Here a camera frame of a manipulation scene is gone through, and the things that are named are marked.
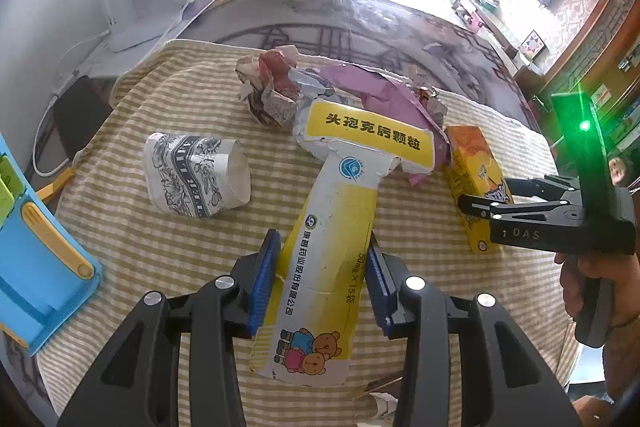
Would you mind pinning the grey patterned rug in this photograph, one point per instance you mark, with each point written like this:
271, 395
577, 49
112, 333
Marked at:
350, 22

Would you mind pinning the white yellow medicine box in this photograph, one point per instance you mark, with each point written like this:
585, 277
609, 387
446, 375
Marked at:
330, 227

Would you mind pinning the patterned paper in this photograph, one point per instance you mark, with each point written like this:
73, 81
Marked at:
272, 102

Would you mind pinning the small framed picture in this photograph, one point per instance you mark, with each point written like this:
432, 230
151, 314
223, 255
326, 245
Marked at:
532, 44

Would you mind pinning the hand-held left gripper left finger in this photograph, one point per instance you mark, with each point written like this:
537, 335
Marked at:
262, 279

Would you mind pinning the person's right hand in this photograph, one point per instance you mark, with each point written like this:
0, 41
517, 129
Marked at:
569, 279

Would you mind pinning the yellow orange carton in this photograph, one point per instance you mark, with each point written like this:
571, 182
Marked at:
475, 167

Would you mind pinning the black tablet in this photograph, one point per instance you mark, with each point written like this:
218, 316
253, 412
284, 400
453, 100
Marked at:
80, 112

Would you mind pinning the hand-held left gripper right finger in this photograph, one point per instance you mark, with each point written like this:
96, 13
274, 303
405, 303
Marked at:
380, 289

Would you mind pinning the yellow plastic stick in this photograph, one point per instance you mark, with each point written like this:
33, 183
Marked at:
55, 187

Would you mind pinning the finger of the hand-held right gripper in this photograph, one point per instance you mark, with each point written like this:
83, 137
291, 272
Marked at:
545, 186
500, 209

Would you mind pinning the pink paper wrapper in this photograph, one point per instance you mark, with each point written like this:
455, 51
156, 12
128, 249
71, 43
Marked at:
370, 89

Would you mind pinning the low television cabinet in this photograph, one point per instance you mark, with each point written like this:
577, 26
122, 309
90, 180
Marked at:
492, 19

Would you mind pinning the yellow checked table cloth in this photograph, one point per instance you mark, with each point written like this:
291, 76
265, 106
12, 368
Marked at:
150, 257

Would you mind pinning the blue plastic toy stand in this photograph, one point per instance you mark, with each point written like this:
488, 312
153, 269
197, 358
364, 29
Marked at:
35, 267

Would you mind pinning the black floral paper cup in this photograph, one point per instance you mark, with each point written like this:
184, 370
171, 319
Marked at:
185, 172

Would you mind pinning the person's right forearm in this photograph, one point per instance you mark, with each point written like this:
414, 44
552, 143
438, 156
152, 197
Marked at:
625, 357

